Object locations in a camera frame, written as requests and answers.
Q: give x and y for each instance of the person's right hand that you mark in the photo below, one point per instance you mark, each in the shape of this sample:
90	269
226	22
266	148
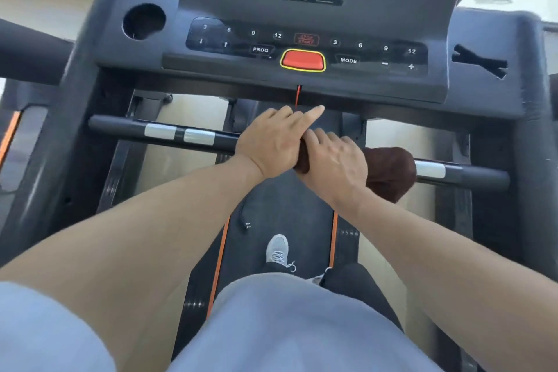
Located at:
340	167

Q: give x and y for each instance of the person's left hand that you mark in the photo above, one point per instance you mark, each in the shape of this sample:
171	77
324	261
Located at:
270	145

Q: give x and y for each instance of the brown microfibre cloth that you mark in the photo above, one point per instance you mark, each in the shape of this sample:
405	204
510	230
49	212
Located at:
388	171

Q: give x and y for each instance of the person's left forearm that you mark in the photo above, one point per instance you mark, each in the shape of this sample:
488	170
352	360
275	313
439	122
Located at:
122	245

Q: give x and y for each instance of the person's right forearm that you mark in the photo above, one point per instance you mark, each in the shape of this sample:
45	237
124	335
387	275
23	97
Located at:
471	271

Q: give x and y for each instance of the person's left grey shoe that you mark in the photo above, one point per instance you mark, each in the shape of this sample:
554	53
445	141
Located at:
277	249

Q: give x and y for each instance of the person's grey shoe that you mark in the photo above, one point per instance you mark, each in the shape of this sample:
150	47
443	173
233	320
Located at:
277	249
318	279

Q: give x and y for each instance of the person's right grey shoe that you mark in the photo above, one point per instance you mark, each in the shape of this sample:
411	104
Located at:
318	279

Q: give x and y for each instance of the person's grey shirt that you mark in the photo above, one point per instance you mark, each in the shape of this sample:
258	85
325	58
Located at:
283	323

